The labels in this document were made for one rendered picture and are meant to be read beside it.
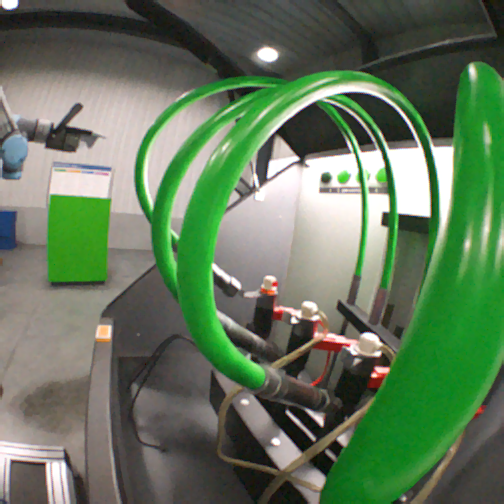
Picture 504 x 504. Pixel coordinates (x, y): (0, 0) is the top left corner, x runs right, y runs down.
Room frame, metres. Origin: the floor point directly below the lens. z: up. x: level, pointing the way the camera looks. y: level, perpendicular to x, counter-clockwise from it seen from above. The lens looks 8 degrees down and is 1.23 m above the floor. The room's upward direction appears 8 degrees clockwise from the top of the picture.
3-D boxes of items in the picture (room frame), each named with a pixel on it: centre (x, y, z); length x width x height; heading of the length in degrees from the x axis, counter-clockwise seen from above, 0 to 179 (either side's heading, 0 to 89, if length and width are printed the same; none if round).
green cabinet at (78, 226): (2.83, 2.73, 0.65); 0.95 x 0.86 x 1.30; 134
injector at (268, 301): (0.29, -0.02, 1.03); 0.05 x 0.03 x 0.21; 120
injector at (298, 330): (0.22, -0.06, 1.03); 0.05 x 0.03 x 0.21; 120
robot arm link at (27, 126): (0.38, 0.72, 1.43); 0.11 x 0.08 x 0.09; 151
